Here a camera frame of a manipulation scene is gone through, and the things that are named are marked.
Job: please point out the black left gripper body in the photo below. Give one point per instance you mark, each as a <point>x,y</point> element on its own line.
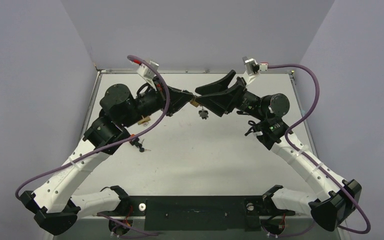
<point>150,103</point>

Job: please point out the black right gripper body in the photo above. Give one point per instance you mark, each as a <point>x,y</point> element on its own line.
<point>233,97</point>

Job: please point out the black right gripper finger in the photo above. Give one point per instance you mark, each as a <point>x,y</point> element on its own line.
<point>217,86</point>
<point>219,101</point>

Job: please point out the black keys of orange padlock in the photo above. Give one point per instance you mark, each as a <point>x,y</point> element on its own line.
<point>140,145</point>

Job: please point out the small brass padlock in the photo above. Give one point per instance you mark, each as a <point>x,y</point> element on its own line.
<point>194,103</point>

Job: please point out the orange black padlock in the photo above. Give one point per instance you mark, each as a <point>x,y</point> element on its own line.
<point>133,139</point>

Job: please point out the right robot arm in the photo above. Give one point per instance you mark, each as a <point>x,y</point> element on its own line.
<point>332,198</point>

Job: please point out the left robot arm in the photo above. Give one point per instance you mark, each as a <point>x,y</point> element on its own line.
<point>54,204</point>

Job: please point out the large brass padlock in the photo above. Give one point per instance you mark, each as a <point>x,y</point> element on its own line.
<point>144,121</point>

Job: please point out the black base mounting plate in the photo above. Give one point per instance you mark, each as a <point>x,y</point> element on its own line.
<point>197,213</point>

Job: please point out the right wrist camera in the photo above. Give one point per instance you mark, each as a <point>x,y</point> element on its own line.
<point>253,69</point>

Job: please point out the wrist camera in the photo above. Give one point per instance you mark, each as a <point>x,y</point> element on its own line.
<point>145,72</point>
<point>253,69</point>

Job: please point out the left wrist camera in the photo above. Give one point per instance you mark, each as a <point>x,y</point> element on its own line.
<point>145,72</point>

